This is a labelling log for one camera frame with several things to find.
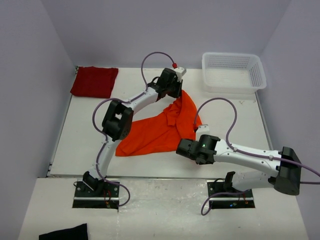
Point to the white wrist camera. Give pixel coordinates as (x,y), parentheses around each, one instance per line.
(180,72)
(203,130)

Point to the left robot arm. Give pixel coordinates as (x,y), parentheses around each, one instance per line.
(118,119)

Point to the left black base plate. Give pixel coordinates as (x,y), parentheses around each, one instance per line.
(104,191)

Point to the white plastic basket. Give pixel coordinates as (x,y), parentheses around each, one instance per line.
(232,73)

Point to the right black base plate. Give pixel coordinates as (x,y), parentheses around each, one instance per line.
(217,186)

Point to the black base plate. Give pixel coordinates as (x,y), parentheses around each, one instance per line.
(217,186)
(104,191)

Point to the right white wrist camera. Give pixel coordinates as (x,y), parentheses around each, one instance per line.
(203,130)

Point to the black cloth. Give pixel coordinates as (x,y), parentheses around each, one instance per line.
(79,232)

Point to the orange t shirt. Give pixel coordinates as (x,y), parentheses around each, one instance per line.
(162,133)

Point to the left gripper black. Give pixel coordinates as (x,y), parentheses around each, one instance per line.
(178,92)

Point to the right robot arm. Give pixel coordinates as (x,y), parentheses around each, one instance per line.
(280,170)

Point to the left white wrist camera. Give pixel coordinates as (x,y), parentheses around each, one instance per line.
(180,72)

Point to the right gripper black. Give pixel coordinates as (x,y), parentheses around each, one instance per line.
(209,162)

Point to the folded dark red shirt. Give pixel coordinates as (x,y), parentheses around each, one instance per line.
(94,82)

